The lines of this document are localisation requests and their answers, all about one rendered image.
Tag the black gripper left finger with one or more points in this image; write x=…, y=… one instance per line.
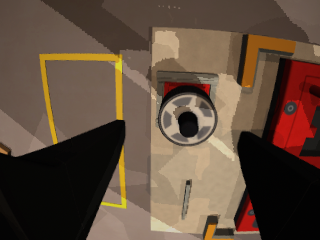
x=54, y=193

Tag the yellow rectangular outline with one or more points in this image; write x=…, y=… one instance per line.
x=119, y=102

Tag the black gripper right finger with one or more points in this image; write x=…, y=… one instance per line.
x=284, y=190

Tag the brown wooden block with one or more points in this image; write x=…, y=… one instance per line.
x=4, y=149

